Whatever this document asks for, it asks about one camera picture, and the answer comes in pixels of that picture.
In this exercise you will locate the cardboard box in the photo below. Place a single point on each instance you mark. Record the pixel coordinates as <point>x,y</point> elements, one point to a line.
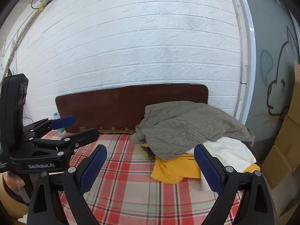
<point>296,91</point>
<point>281,159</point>

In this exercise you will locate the mustard yellow garment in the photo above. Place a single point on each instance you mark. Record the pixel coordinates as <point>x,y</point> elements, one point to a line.
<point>173,171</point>

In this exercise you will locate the white wall trim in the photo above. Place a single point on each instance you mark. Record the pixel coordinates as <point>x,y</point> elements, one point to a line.
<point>250,51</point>

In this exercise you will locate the white garment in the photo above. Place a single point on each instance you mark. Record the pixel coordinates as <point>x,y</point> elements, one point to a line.
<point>234,152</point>

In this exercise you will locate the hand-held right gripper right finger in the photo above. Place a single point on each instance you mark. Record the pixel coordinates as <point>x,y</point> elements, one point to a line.
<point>208,171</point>

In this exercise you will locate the plaid bed sheet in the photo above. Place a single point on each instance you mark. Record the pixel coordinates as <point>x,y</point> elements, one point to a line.
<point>131,187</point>

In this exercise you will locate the grey striped garment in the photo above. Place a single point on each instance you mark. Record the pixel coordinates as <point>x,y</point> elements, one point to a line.
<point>187,126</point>

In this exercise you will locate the person's left hand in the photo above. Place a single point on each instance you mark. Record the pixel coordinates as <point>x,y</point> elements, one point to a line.
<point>14,180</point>

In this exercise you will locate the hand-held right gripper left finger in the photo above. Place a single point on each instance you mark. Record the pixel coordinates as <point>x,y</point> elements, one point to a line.
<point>92,168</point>

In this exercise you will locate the brown wooden headboard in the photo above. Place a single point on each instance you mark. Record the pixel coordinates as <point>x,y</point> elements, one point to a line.
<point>117,107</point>

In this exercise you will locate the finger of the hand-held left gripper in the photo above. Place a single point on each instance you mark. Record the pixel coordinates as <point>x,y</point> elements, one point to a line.
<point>64,121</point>
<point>82,137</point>

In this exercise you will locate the thin yellow-green wall pipe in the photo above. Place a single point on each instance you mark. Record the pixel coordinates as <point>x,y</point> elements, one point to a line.
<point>21,35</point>

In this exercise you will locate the plastic bottle with green label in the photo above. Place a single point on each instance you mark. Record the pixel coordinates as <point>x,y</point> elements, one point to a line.
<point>55,116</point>

